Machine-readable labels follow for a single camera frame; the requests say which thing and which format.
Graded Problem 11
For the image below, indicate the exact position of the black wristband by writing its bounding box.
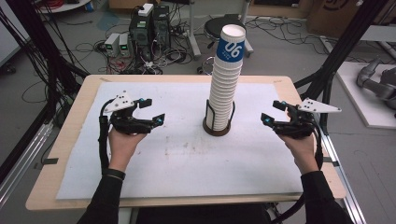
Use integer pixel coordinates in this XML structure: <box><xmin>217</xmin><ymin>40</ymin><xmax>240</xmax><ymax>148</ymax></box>
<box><xmin>102</xmin><ymin>167</ymin><xmax>127</xmax><ymax>181</ymax></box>

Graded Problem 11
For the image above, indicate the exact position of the small white box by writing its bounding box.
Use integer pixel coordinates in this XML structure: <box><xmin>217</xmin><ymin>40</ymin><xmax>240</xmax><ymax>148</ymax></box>
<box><xmin>137</xmin><ymin>3</ymin><xmax>155</xmax><ymax>17</ymax></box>

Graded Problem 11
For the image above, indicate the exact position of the black metal frame post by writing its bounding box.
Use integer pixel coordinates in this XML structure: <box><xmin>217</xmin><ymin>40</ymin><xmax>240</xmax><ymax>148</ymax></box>
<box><xmin>293</xmin><ymin>0</ymin><xmax>390</xmax><ymax>134</ymax></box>

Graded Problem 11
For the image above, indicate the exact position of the person's left hand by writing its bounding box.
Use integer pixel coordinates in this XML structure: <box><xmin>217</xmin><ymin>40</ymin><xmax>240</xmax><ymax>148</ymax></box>
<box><xmin>107</xmin><ymin>126</ymin><xmax>148</xmax><ymax>172</ymax></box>

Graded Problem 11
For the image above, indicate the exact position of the white floor platform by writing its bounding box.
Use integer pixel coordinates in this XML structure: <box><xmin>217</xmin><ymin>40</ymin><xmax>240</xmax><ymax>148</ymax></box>
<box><xmin>335</xmin><ymin>61</ymin><xmax>396</xmax><ymax>130</ymax></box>

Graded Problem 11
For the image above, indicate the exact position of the white round tabletop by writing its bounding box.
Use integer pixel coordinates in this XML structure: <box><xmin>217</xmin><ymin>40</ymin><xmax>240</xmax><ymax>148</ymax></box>
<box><xmin>36</xmin><ymin>0</ymin><xmax>92</xmax><ymax>14</ymax></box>

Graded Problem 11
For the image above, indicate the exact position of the black computer tower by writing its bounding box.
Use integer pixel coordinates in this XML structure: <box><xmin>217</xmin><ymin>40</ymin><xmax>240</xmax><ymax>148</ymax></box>
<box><xmin>129</xmin><ymin>12</ymin><xmax>155</xmax><ymax>62</ymax></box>
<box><xmin>152</xmin><ymin>5</ymin><xmax>172</xmax><ymax>50</ymax></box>

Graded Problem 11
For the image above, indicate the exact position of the white felt mat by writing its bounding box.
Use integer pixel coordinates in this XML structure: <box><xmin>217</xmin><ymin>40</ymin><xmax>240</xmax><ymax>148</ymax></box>
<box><xmin>55</xmin><ymin>81</ymin><xmax>304</xmax><ymax>201</ymax></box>

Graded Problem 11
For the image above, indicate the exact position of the aluminium rail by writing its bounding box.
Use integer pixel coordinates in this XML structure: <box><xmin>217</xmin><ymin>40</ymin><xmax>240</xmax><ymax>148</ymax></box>
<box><xmin>0</xmin><ymin>119</ymin><xmax>54</xmax><ymax>209</ymax></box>
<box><xmin>320</xmin><ymin>130</ymin><xmax>367</xmax><ymax>224</ymax></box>

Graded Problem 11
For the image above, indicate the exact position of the hand-held gripper cable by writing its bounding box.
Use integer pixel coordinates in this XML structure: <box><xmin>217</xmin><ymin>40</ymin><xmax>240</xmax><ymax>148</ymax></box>
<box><xmin>97</xmin><ymin>98</ymin><xmax>115</xmax><ymax>176</ymax></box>
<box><xmin>270</xmin><ymin>119</ymin><xmax>325</xmax><ymax>224</ymax></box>

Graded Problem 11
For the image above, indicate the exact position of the person's right hand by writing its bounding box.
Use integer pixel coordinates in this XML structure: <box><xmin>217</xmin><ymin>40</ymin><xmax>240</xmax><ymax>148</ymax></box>
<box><xmin>276</xmin><ymin>132</ymin><xmax>320</xmax><ymax>175</ymax></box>

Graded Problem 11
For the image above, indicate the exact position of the light wooden table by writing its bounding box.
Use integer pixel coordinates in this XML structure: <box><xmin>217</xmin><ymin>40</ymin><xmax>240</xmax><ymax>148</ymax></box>
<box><xmin>25</xmin><ymin>74</ymin><xmax>347</xmax><ymax>212</ymax></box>

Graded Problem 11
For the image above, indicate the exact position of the tangle of floor cables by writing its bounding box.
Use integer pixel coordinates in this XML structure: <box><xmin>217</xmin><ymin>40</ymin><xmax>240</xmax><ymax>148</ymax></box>
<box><xmin>74</xmin><ymin>40</ymin><xmax>194</xmax><ymax>76</ymax></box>

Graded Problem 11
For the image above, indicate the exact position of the stack of white paper cups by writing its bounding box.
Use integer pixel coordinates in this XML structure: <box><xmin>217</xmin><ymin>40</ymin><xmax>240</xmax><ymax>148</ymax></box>
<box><xmin>207</xmin><ymin>62</ymin><xmax>245</xmax><ymax>132</ymax></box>

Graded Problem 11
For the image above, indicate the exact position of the white board panel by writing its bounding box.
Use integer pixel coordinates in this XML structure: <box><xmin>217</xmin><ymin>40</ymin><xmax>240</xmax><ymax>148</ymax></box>
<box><xmin>0</xmin><ymin>6</ymin><xmax>31</xmax><ymax>68</ymax></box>

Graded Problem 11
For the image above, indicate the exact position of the black wire cup holder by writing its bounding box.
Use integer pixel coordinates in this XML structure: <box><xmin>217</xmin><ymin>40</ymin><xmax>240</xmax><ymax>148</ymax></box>
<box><xmin>203</xmin><ymin>98</ymin><xmax>236</xmax><ymax>137</ymax></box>

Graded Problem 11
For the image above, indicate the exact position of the brown cardboard box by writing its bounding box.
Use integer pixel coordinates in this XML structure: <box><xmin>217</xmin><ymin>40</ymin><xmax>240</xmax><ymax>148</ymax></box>
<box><xmin>306</xmin><ymin>0</ymin><xmax>396</xmax><ymax>40</ymax></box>

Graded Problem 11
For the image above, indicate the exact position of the black cable bundle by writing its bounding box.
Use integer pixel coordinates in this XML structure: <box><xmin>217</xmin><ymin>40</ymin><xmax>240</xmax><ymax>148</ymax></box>
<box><xmin>0</xmin><ymin>0</ymin><xmax>90</xmax><ymax>125</ymax></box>

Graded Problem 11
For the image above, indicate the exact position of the grey metal stand leg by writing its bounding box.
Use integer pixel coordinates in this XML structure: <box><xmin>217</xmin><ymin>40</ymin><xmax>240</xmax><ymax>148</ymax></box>
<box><xmin>186</xmin><ymin>0</ymin><xmax>204</xmax><ymax>60</ymax></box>

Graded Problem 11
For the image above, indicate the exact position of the right hand-held gripper cable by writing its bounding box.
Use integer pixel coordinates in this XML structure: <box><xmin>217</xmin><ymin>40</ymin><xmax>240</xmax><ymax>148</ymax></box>
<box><xmin>270</xmin><ymin>119</ymin><xmax>325</xmax><ymax>224</ymax></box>

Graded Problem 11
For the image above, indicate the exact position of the left hand-held gripper cable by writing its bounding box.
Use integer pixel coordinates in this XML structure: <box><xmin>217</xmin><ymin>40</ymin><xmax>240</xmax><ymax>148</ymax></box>
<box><xmin>97</xmin><ymin>98</ymin><xmax>115</xmax><ymax>176</ymax></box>

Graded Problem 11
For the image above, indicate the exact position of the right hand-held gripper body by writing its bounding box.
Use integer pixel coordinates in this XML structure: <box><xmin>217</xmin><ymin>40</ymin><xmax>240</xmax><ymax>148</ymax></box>
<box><xmin>272</xmin><ymin>97</ymin><xmax>343</xmax><ymax>140</ymax></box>

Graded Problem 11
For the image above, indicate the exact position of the black round stool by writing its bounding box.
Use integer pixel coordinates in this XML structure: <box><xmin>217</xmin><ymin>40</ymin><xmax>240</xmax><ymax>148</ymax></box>
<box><xmin>204</xmin><ymin>13</ymin><xmax>255</xmax><ymax>59</ymax></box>

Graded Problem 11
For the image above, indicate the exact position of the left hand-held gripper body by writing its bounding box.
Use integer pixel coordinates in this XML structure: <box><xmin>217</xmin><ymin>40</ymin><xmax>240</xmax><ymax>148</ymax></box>
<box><xmin>103</xmin><ymin>90</ymin><xmax>157</xmax><ymax>135</ymax></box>

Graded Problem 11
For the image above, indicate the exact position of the black floor cable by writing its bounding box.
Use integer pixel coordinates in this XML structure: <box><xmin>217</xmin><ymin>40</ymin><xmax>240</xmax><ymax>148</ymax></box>
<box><xmin>242</xmin><ymin>17</ymin><xmax>331</xmax><ymax>50</ymax></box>

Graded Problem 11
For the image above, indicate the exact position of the grey power supply unit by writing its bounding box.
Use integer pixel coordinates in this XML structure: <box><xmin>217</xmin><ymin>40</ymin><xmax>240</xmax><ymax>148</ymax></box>
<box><xmin>119</xmin><ymin>33</ymin><xmax>132</xmax><ymax>58</ymax></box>
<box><xmin>104</xmin><ymin>32</ymin><xmax>120</xmax><ymax>58</ymax></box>

